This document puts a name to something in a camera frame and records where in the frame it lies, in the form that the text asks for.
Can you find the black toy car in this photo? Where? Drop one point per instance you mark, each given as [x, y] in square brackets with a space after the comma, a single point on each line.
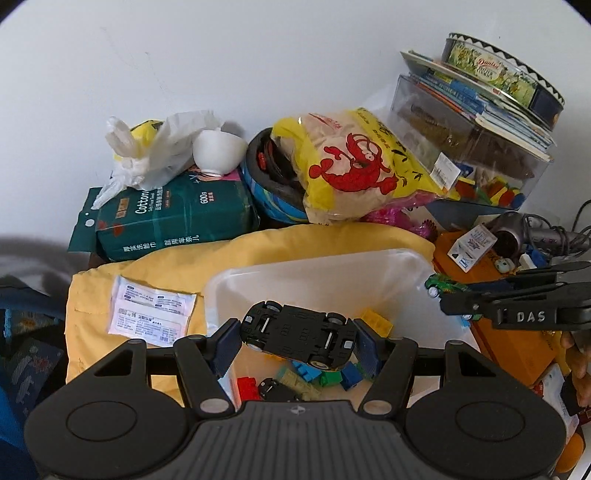
[277, 391]

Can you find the dark green tissue pack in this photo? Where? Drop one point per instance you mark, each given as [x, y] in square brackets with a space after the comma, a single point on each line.
[184, 217]

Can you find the large yellow toy brick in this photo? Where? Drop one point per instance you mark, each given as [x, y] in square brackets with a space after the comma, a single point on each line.
[376, 323]

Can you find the pink toy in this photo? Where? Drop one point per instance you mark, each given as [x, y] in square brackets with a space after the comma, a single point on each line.
[401, 217]

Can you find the tan block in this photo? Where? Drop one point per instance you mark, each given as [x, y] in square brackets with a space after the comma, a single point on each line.
[300, 387]

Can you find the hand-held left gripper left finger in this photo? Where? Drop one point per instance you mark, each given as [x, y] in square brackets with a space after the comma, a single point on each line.
[226, 344]

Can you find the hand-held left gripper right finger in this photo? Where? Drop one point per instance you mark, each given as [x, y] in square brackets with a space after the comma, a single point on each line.
[364, 346]

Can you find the white plastic storage box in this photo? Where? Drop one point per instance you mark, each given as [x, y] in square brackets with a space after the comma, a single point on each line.
[323, 286]

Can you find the green toy car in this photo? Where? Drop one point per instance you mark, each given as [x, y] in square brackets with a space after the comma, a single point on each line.
[441, 282]

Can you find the round cookie tin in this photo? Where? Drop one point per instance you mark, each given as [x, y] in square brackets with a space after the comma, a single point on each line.
[503, 76]

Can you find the yellow quilted blanket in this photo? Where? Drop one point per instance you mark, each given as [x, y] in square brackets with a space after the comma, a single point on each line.
[161, 263]

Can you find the grey hair dryer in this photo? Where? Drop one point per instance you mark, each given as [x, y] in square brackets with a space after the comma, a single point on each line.
[535, 233]

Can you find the yellow snack bag red print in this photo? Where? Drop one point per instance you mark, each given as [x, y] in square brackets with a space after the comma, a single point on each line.
[351, 161]

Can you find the green toy brick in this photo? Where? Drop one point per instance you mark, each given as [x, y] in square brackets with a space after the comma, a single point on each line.
[330, 379]

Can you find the dark blue mesh cot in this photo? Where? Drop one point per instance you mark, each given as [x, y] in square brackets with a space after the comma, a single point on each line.
[27, 360]

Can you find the person's right hand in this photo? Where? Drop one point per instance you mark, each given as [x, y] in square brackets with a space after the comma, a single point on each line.
[582, 369]

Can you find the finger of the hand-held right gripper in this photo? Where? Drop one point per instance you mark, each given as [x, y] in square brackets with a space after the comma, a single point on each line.
[531, 282]
[466, 305]

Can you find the small white carton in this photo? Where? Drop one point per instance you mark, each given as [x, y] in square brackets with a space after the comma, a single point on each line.
[471, 247]

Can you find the blue yellow toy car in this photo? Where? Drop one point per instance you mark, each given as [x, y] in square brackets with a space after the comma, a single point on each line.
[295, 330]

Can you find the small red toy brick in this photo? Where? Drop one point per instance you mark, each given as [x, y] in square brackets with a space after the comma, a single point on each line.
[247, 390]

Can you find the black blue helmet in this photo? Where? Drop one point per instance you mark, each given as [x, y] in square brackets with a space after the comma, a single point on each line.
[272, 194]

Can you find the clear plastic toy case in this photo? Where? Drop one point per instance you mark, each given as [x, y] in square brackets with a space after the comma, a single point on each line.
[471, 143]

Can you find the orange box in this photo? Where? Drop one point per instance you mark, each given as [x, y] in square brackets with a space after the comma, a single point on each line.
[517, 355]

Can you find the white printed sachet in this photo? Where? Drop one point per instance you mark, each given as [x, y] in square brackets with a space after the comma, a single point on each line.
[147, 309]

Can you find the small cream teal toy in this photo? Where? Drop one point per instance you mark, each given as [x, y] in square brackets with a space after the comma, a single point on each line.
[503, 265]

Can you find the large blue toy brick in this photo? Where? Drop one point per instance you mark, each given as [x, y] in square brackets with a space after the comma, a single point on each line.
[307, 371]

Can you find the white bowl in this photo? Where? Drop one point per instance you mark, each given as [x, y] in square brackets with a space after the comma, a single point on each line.
[217, 147]

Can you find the white plastic bag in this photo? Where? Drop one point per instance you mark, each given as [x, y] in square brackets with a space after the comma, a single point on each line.
[152, 157]

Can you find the stack of books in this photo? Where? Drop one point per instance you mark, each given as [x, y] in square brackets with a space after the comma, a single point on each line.
[466, 92]

